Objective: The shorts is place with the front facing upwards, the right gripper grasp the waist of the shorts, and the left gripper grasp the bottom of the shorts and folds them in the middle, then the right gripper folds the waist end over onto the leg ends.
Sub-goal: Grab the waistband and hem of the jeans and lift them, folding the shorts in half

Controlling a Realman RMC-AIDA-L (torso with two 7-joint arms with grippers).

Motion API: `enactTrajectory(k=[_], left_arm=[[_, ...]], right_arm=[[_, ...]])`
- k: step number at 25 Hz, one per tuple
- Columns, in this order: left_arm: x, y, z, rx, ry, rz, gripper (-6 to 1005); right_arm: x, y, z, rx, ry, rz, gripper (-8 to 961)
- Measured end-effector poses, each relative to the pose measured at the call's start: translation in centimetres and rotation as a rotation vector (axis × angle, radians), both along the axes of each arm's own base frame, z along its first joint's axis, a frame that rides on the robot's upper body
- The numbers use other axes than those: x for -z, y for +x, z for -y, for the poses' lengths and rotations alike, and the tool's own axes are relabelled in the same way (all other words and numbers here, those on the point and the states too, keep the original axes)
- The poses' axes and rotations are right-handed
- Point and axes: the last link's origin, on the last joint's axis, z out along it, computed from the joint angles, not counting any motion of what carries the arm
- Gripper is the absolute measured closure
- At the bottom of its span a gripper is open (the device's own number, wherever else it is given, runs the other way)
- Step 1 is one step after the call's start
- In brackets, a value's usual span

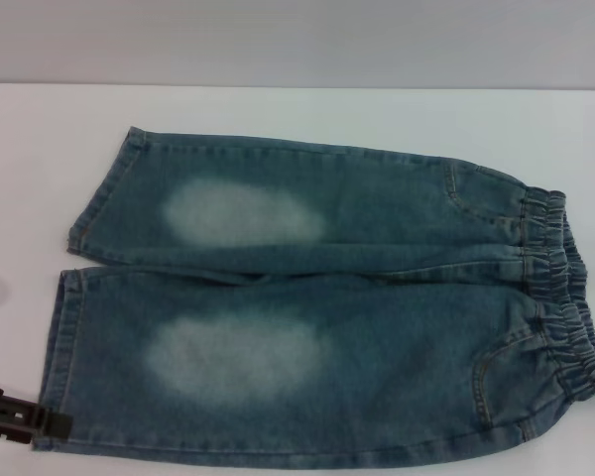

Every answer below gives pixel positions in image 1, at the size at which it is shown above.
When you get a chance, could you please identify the blue washed denim shorts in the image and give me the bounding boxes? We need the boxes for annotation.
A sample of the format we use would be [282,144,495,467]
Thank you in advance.
[32,126,595,476]

